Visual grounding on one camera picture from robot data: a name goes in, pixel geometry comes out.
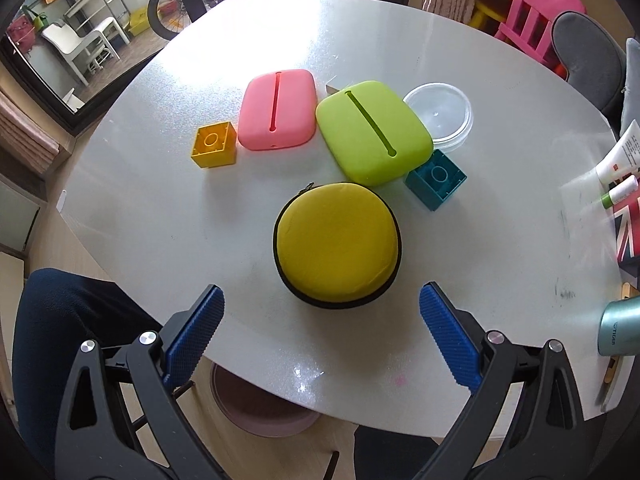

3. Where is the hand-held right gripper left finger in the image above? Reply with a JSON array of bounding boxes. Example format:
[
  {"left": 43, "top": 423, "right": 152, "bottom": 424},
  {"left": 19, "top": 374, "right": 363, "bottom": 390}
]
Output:
[{"left": 54, "top": 284, "right": 226, "bottom": 480}]

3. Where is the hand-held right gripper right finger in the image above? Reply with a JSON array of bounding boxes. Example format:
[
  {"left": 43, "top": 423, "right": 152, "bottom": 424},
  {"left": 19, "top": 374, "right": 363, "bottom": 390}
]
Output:
[{"left": 419, "top": 281, "right": 587, "bottom": 480}]

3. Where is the pink waste bin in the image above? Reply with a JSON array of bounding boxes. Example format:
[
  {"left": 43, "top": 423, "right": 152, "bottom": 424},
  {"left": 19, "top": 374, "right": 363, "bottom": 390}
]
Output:
[{"left": 210, "top": 362, "right": 321, "bottom": 436}]

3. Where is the yellow round zip case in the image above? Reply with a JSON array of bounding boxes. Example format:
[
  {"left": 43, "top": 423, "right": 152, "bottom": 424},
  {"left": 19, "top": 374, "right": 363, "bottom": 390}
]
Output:
[{"left": 273, "top": 182, "right": 402, "bottom": 309}]

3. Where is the teal toy block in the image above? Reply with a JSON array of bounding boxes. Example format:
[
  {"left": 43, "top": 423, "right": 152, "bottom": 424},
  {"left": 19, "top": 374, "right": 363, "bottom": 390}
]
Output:
[{"left": 404, "top": 149, "right": 468, "bottom": 212}]

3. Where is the yellow toy block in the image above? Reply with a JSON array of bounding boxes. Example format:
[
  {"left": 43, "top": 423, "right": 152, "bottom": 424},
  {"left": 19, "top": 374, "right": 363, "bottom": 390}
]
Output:
[{"left": 190, "top": 121, "right": 237, "bottom": 169}]

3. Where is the green slotted case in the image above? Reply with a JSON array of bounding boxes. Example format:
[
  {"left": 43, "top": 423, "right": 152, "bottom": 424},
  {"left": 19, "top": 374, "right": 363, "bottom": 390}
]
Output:
[{"left": 315, "top": 80, "right": 434, "bottom": 187}]

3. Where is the pink slotted case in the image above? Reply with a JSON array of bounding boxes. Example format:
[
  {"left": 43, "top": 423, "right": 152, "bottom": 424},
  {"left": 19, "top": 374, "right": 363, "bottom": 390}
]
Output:
[{"left": 237, "top": 68, "right": 317, "bottom": 152}]

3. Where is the white table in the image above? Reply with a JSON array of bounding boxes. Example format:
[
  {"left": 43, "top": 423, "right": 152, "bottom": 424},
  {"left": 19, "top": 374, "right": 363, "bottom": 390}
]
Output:
[{"left": 57, "top": 0, "right": 628, "bottom": 438}]

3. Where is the person's left leg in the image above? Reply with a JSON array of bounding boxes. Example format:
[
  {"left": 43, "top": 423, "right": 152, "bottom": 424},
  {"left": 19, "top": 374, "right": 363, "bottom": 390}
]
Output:
[{"left": 12, "top": 267, "right": 166, "bottom": 471}]

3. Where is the teal metal bottle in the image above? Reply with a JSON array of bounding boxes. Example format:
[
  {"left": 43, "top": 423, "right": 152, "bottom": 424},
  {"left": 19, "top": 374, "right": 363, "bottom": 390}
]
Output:
[{"left": 599, "top": 295, "right": 640, "bottom": 357}]

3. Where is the flag print pouch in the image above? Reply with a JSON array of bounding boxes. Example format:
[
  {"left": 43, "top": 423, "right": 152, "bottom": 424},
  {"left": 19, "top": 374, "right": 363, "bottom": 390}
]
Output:
[{"left": 612, "top": 195, "right": 640, "bottom": 278}]

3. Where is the small tube green cap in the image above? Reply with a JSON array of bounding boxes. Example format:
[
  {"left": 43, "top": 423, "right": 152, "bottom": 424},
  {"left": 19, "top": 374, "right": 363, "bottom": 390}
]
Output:
[{"left": 600, "top": 175, "right": 640, "bottom": 209}]

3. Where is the clear plastic container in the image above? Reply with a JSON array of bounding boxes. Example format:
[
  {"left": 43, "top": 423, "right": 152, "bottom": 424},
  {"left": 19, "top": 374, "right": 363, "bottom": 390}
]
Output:
[{"left": 403, "top": 82, "right": 474, "bottom": 154}]

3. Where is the white tube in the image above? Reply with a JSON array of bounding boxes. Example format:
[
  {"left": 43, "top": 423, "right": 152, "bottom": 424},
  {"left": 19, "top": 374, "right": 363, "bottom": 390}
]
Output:
[{"left": 595, "top": 120, "right": 640, "bottom": 186}]

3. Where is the pink pleated curtain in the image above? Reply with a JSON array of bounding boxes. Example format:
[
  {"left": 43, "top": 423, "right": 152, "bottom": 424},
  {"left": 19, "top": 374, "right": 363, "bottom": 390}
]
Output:
[{"left": 0, "top": 92, "right": 61, "bottom": 176}]

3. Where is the white chair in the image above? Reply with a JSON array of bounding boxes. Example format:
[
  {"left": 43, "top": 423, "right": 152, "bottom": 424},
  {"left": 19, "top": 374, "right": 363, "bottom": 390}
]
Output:
[{"left": 41, "top": 16, "right": 121, "bottom": 86}]

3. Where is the grey padded chair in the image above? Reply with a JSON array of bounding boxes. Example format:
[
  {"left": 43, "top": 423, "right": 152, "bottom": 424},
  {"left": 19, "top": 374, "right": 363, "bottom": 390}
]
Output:
[{"left": 552, "top": 11, "right": 628, "bottom": 121}]

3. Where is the yellow crate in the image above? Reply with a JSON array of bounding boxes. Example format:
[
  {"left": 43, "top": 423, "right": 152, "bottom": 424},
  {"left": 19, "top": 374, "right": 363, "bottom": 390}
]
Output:
[{"left": 127, "top": 9, "right": 151, "bottom": 36}]

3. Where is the light grey cushion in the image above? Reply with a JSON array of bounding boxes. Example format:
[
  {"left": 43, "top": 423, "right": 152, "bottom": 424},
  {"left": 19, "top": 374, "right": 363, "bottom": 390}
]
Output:
[{"left": 620, "top": 37, "right": 640, "bottom": 136}]

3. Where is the pink bicycle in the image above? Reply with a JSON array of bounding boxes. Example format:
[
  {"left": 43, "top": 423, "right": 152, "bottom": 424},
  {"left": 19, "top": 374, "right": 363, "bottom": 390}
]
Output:
[{"left": 146, "top": 0, "right": 349, "bottom": 41}]

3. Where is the yellow toy stool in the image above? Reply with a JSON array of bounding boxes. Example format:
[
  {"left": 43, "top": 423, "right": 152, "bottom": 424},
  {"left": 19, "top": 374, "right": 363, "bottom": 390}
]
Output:
[{"left": 472, "top": 0, "right": 506, "bottom": 31}]

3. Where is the metal rack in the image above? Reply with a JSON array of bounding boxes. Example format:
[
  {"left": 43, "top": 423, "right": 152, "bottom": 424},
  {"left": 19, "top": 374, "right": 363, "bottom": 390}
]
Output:
[{"left": 94, "top": 0, "right": 132, "bottom": 46}]

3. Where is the pink kids chair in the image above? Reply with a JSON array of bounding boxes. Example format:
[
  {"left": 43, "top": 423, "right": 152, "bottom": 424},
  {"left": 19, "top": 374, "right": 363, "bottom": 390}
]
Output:
[{"left": 494, "top": 0, "right": 587, "bottom": 73}]

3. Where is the pink hanging bag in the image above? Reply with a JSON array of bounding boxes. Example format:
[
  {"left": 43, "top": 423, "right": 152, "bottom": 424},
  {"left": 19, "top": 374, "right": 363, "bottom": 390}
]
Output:
[{"left": 7, "top": 17, "right": 36, "bottom": 51}]

